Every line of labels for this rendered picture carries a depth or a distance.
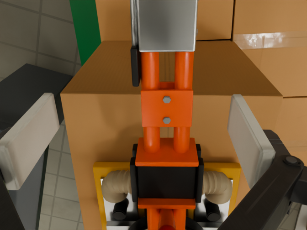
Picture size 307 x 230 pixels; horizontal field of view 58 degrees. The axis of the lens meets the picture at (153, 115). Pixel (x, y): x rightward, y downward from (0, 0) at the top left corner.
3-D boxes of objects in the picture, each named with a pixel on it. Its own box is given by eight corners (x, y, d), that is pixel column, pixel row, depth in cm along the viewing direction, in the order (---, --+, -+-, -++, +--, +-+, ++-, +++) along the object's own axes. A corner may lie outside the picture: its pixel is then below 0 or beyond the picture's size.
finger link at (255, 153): (261, 151, 14) (277, 151, 14) (231, 93, 20) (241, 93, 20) (251, 196, 15) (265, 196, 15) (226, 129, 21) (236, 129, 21)
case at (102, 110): (214, 190, 112) (236, 292, 77) (115, 187, 114) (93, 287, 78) (234, 40, 84) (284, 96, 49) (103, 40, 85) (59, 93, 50)
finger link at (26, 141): (19, 191, 15) (6, 191, 16) (60, 127, 22) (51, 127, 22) (5, 147, 14) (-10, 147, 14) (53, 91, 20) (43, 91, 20)
